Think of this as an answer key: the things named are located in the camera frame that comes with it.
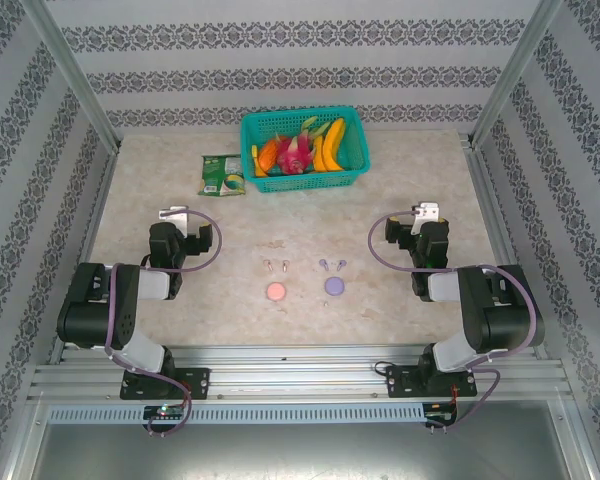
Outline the green snack bag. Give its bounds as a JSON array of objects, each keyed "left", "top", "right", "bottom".
[{"left": 196, "top": 153, "right": 246, "bottom": 197}]

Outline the teal plastic basket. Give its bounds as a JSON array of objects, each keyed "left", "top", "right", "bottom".
[{"left": 239, "top": 105, "right": 371, "bottom": 194}]

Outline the orange toy fruit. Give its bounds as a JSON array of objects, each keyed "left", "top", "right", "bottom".
[{"left": 257, "top": 139, "right": 280, "bottom": 174}]

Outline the pink toy dragon fruit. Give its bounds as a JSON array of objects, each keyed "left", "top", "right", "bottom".
[{"left": 274, "top": 130, "right": 315, "bottom": 175}]

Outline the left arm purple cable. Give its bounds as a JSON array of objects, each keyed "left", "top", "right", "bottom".
[{"left": 103, "top": 208, "right": 224, "bottom": 437}]

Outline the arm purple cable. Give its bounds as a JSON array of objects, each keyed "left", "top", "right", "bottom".
[
  {"left": 369, "top": 208, "right": 542, "bottom": 436},
  {"left": 103, "top": 208, "right": 224, "bottom": 437}
]

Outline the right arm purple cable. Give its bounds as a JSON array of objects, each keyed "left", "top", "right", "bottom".
[{"left": 369, "top": 208, "right": 542, "bottom": 436}]

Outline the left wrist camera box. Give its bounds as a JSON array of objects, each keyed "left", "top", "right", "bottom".
[{"left": 158, "top": 204, "right": 189, "bottom": 236}]

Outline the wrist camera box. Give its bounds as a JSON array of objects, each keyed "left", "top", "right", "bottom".
[
  {"left": 158, "top": 204, "right": 189, "bottom": 236},
  {"left": 412, "top": 201, "right": 440, "bottom": 226}
]

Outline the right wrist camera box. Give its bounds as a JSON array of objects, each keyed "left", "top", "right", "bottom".
[{"left": 412, "top": 201, "right": 440, "bottom": 226}]

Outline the aluminium side rail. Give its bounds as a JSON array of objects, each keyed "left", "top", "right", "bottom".
[
  {"left": 49, "top": 144, "right": 121, "bottom": 364},
  {"left": 462, "top": 139, "right": 551, "bottom": 359}
]

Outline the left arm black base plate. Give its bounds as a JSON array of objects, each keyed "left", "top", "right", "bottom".
[{"left": 119, "top": 367, "right": 212, "bottom": 401}]

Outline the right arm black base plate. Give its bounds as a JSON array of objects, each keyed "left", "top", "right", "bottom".
[{"left": 385, "top": 364, "right": 479, "bottom": 399}]

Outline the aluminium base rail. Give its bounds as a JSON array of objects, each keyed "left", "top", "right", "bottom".
[{"left": 27, "top": 344, "right": 574, "bottom": 402}]

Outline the aluminium frame post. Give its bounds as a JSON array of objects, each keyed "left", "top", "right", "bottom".
[
  {"left": 17, "top": 0, "right": 124, "bottom": 154},
  {"left": 469, "top": 0, "right": 566, "bottom": 149}
]

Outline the slotted grey cable duct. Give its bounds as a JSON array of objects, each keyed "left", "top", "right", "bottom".
[{"left": 47, "top": 403, "right": 427, "bottom": 425}]

